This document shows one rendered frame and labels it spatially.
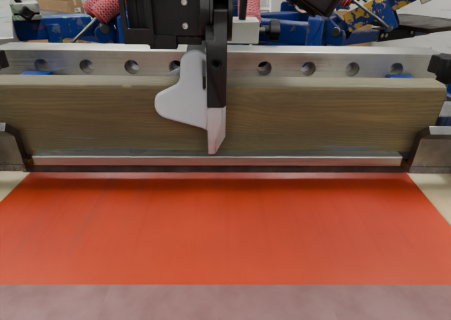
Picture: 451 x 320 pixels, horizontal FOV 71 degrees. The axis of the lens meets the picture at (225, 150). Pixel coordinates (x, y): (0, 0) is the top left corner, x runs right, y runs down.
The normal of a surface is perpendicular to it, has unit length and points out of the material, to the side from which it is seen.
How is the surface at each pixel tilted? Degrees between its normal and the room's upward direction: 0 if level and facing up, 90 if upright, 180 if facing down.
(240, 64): 90
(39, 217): 0
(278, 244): 0
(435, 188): 0
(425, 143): 90
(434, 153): 90
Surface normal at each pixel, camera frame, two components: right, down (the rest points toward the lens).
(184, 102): 0.01, 0.37
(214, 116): 0.01, 0.65
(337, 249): 0.01, -0.87
